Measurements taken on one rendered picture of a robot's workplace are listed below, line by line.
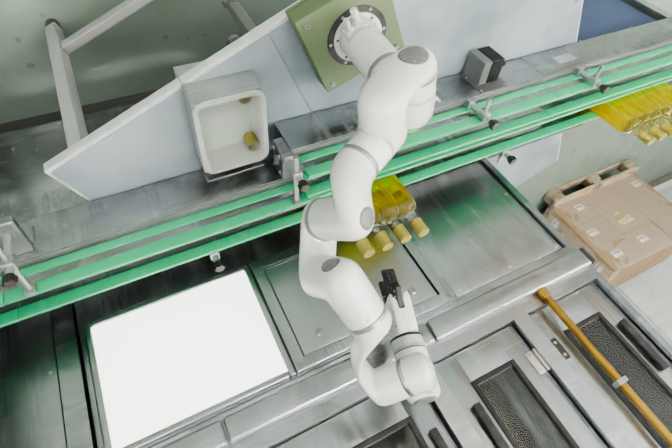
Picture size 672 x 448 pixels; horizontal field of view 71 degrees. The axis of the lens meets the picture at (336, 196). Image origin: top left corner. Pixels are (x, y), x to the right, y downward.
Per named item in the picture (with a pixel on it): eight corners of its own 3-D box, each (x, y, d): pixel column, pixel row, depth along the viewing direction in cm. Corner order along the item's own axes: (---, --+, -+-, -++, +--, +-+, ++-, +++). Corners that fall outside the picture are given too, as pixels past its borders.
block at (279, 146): (271, 164, 131) (280, 181, 127) (269, 139, 124) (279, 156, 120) (283, 161, 133) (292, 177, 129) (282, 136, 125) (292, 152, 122)
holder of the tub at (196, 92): (200, 168, 129) (208, 187, 124) (181, 84, 108) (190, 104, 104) (258, 151, 135) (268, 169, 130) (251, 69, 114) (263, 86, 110)
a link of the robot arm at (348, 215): (327, 148, 93) (281, 198, 87) (370, 139, 82) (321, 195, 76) (366, 198, 98) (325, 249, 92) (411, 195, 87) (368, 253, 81)
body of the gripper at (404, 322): (419, 351, 109) (405, 308, 116) (427, 332, 102) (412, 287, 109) (388, 357, 108) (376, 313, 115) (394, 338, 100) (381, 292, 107)
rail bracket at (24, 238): (14, 237, 113) (20, 315, 100) (-22, 190, 100) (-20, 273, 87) (36, 230, 114) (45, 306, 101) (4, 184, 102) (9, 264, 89)
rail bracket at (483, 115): (461, 105, 142) (489, 132, 135) (467, 85, 137) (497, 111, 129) (471, 102, 144) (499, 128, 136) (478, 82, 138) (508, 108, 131)
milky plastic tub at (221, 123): (196, 155, 125) (206, 177, 120) (180, 85, 108) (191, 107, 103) (258, 138, 130) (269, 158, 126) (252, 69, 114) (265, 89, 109)
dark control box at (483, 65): (461, 71, 151) (477, 86, 146) (468, 49, 145) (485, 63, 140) (481, 66, 154) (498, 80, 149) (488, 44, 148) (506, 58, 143)
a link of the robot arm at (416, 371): (388, 398, 89) (433, 381, 87) (374, 346, 96) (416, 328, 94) (416, 411, 101) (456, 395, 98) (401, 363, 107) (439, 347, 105)
